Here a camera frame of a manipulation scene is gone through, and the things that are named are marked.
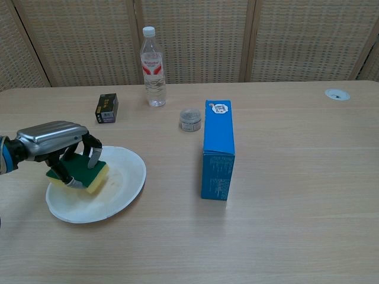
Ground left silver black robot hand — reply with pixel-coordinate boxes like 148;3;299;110
16;120;104;190

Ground green yellow sponge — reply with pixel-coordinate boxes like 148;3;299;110
46;152;110;195

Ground white stained plate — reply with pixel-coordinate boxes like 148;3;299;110
46;146;147;224

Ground small black box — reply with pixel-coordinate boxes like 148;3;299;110
94;93;120;124

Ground woven bamboo screen panel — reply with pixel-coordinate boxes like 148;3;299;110
133;0;255;85
354;38;379;82
0;0;51;92
11;0;142;88
247;0;379;83

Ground clear plastic water bottle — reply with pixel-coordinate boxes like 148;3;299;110
139;25;167;108

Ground small clear jar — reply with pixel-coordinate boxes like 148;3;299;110
178;108;204;133

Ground tall blue carton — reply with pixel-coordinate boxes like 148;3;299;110
200;99;236;202

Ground white table cable grommet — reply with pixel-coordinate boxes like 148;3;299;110
324;88;351;102

